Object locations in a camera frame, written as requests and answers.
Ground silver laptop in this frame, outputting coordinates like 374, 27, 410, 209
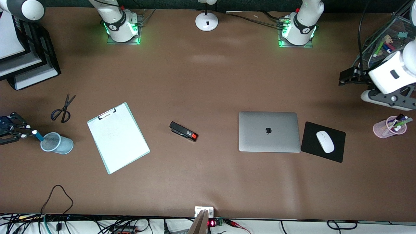
239, 111, 301, 153

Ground green marker with white tip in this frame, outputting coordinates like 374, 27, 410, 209
373, 36, 389, 58

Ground blue mesh pen cup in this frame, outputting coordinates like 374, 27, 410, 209
40, 132, 74, 155

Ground white paper sheet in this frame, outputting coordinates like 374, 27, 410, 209
15, 64, 59, 90

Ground black scissors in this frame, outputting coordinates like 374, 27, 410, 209
50, 94, 77, 123

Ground pink mesh pen cup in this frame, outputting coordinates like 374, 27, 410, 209
373, 116, 407, 139

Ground white computer mouse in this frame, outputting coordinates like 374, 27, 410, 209
316, 131, 335, 154

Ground black stacked paper tray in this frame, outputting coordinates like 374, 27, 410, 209
0, 8, 61, 91

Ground black mouse pad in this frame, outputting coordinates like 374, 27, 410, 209
301, 122, 346, 163

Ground white paper stack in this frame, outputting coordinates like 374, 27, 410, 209
0, 11, 26, 60

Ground teal clipboard with white paper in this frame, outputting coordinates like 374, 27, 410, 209
87, 102, 150, 175

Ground white round stand base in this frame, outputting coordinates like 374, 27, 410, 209
195, 0, 219, 32

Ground black stapler with red end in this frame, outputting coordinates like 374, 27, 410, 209
169, 121, 198, 142

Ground white socket box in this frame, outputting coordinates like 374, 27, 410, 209
194, 206, 214, 218

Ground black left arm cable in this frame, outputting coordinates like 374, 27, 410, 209
357, 0, 373, 73

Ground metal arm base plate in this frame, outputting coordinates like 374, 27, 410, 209
107, 15, 142, 45
277, 18, 314, 48

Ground black looped cord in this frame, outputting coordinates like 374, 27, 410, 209
41, 185, 74, 225

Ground black wire mesh desk organizer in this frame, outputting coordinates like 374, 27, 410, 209
353, 3, 416, 70

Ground black table cable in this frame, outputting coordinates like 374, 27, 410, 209
214, 10, 286, 30

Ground black floor cable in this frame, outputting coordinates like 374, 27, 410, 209
327, 220, 358, 230

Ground red wires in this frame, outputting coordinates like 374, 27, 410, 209
224, 219, 251, 234

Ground grey camera post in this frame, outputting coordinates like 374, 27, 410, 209
188, 210, 209, 234

